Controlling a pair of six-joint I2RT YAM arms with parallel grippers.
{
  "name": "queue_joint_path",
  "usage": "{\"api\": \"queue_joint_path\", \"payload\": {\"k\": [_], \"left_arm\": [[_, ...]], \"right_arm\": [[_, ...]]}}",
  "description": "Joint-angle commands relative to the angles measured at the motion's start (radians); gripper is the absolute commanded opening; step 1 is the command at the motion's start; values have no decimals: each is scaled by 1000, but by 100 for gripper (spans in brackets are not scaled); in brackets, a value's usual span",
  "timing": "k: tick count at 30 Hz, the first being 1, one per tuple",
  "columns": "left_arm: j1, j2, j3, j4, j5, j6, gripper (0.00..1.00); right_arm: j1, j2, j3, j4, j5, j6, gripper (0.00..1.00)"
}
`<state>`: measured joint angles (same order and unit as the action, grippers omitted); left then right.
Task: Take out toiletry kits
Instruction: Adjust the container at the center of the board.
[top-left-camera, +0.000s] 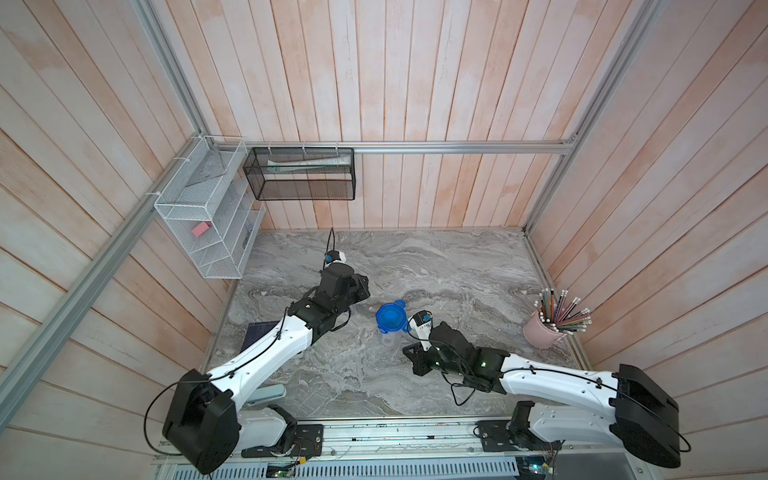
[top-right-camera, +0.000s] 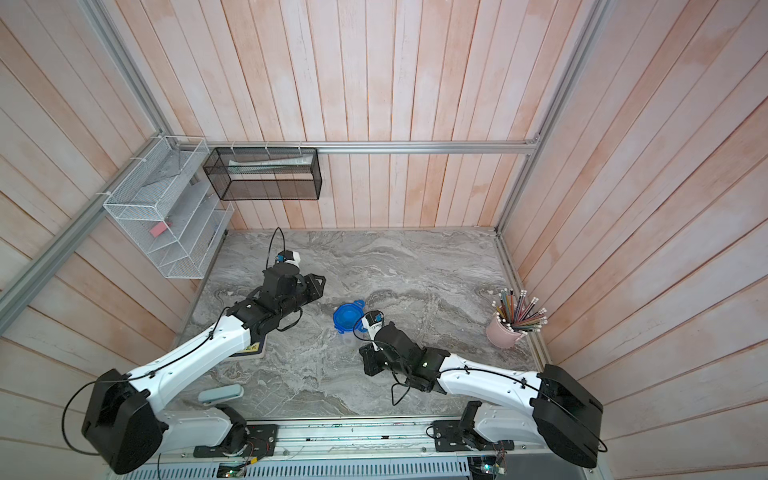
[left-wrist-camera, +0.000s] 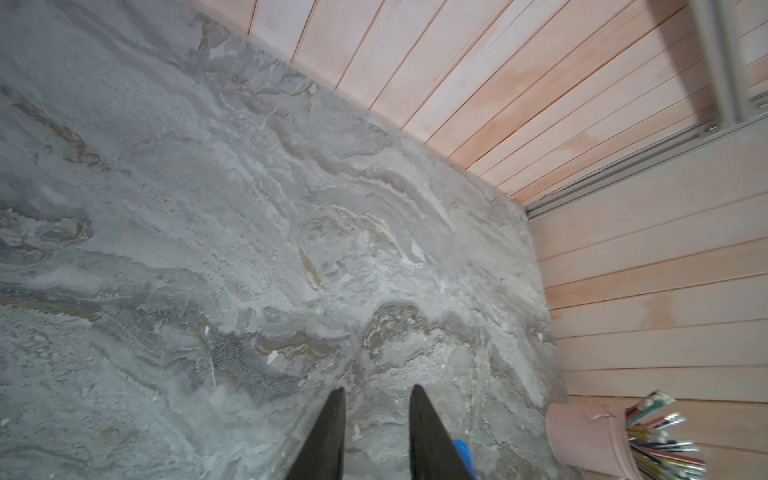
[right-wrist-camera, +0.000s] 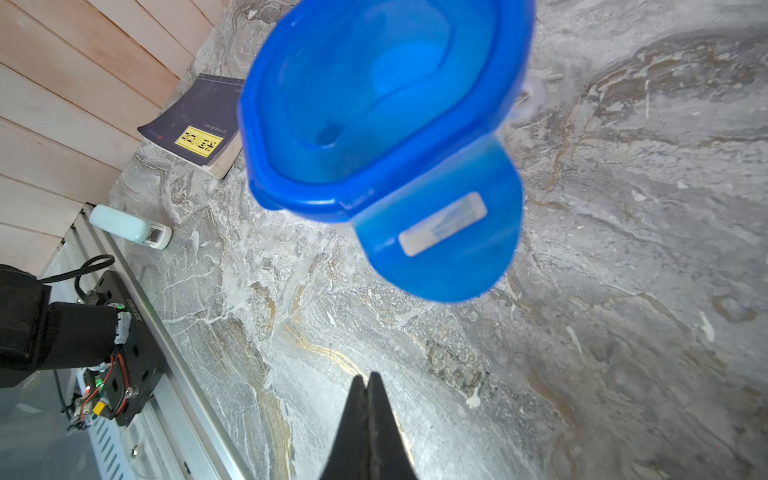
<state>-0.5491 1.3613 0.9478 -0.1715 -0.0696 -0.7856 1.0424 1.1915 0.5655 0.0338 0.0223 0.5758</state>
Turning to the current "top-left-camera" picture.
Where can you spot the pale green object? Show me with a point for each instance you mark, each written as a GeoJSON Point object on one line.
{"type": "Point", "coordinates": [267, 394]}

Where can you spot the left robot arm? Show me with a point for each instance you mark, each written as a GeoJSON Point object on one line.
{"type": "Point", "coordinates": [208, 420]}

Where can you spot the blue container lid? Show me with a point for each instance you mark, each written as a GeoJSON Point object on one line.
{"type": "Point", "coordinates": [392, 317]}

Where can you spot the pink pencil cup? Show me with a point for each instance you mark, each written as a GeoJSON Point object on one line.
{"type": "Point", "coordinates": [539, 334]}

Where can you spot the pink eraser block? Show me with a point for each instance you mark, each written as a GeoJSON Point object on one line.
{"type": "Point", "coordinates": [201, 228]}

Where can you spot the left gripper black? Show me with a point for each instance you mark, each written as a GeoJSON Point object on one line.
{"type": "Point", "coordinates": [363, 290]}

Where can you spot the black wire mesh basket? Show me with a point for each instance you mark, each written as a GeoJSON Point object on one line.
{"type": "Point", "coordinates": [299, 187]}

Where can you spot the paper in black basket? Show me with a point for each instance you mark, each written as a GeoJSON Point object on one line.
{"type": "Point", "coordinates": [309, 165]}

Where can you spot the white wire mesh shelf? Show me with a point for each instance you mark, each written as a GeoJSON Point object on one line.
{"type": "Point", "coordinates": [206, 184]}

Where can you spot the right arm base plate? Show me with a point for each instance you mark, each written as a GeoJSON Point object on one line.
{"type": "Point", "coordinates": [514, 434]}

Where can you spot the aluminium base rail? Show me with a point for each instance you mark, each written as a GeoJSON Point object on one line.
{"type": "Point", "coordinates": [426, 448]}

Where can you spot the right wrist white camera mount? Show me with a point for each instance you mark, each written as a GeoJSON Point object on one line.
{"type": "Point", "coordinates": [420, 327]}

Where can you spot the clear plastic container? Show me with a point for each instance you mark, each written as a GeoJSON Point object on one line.
{"type": "Point", "coordinates": [390, 339]}

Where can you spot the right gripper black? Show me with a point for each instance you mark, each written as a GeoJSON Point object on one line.
{"type": "Point", "coordinates": [417, 358]}

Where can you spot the dark blue booklet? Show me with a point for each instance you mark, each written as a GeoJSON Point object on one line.
{"type": "Point", "coordinates": [257, 331]}

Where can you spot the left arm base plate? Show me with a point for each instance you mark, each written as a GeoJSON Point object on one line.
{"type": "Point", "coordinates": [272, 432]}

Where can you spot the bundle of coloured pencils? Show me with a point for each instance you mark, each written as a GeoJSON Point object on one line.
{"type": "Point", "coordinates": [558, 312]}

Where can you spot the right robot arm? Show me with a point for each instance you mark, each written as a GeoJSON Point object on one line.
{"type": "Point", "coordinates": [557, 404]}

